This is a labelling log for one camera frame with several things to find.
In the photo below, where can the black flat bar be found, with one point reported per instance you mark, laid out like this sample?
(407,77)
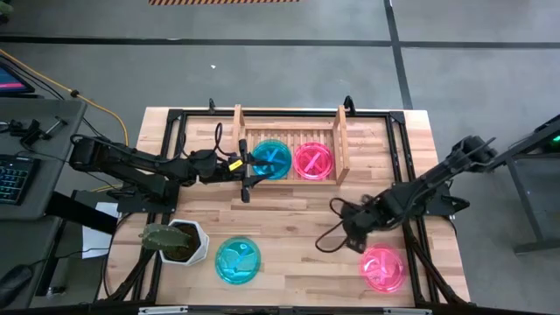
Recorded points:
(79,212)

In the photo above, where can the green cactus plant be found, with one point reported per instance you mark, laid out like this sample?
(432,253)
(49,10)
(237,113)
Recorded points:
(164,236)

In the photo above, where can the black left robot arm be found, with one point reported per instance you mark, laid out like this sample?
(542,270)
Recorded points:
(131,160)

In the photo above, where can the desk computer monitor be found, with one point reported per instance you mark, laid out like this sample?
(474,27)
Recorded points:
(11,83)

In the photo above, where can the white hexagonal planter pot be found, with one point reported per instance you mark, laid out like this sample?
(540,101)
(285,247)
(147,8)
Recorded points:
(199,254)

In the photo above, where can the black metal stand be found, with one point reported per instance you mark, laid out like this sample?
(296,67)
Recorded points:
(527,205)

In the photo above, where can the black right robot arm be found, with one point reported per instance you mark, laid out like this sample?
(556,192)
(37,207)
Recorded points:
(433,177)

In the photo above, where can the black table clamp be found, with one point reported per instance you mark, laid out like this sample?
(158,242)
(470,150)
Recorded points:
(348,105)
(212,106)

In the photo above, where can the black desk clamp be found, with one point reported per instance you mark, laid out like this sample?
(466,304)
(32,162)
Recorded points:
(26,131)

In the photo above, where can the wooden slatted shelf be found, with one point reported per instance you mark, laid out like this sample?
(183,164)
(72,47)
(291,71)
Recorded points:
(297,131)

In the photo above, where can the silver metal bracket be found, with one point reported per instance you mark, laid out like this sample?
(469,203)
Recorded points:
(407,311)
(163,310)

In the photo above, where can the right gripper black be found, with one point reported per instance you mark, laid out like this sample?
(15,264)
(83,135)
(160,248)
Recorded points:
(365,214)

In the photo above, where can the black aluminium table frame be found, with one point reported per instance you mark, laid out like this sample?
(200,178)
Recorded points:
(397,116)

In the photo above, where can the backlit black keyboard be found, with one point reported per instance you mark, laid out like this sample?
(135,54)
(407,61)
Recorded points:
(13,179)

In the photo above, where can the grey side desk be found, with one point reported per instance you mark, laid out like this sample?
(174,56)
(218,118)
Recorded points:
(48,175)

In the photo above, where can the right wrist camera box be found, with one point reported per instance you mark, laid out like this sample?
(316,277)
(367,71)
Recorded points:
(357,244)

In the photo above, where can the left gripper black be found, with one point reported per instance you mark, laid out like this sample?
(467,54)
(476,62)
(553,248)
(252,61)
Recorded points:
(214,167)

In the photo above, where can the white paper sheet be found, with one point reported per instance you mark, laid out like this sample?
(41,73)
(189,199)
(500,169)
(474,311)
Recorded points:
(94,240)

